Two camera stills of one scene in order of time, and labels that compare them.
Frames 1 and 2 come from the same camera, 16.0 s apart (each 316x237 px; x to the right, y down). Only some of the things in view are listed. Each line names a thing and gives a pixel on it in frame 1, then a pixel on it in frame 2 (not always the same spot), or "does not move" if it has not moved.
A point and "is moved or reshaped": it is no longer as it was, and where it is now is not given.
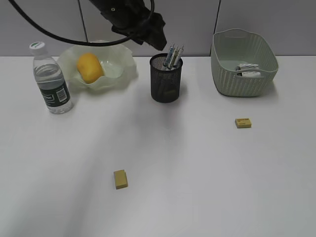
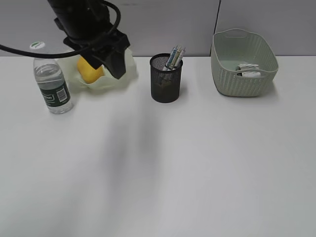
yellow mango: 90,67 does not move
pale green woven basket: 229,48 does not move
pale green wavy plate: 119,65 does not move
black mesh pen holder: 165,84 does not move
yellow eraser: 172,92 to 166,84
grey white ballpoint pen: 178,56 is moved or reshaped
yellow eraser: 243,123 to 157,85
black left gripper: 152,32 to 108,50
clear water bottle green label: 52,80 does not move
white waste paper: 243,66 does not move
